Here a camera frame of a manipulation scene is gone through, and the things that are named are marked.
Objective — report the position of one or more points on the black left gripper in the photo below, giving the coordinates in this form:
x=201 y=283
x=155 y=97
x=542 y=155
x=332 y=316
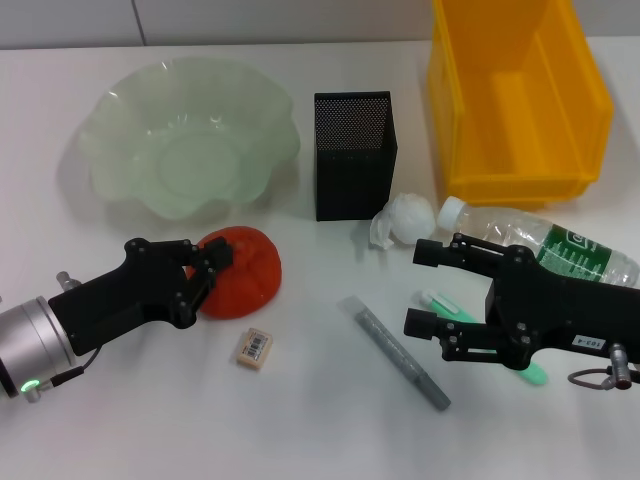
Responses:
x=115 y=300

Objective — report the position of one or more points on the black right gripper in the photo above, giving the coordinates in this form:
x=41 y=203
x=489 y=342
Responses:
x=555 y=310

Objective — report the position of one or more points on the white paper ball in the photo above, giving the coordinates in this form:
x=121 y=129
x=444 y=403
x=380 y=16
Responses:
x=407 y=215

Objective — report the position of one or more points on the clear bottle with green label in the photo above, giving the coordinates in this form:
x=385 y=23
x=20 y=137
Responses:
x=500 y=225

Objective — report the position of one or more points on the mint green pen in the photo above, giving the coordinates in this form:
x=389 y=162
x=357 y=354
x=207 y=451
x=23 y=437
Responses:
x=440 y=302

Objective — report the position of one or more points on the grey marker pen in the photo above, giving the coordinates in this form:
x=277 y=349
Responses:
x=395 y=350

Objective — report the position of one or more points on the beige eraser with barcode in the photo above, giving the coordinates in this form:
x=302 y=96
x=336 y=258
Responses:
x=254 y=350

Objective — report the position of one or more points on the wavy green glass fruit plate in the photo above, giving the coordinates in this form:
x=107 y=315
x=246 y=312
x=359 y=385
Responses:
x=190 y=150

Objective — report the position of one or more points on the black mesh pen holder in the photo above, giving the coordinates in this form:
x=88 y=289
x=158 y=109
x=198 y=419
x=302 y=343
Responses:
x=355 y=165

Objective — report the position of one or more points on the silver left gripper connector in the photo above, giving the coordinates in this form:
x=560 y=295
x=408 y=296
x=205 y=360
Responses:
x=67 y=281

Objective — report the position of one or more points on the yellow plastic bin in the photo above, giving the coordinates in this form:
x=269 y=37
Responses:
x=515 y=125

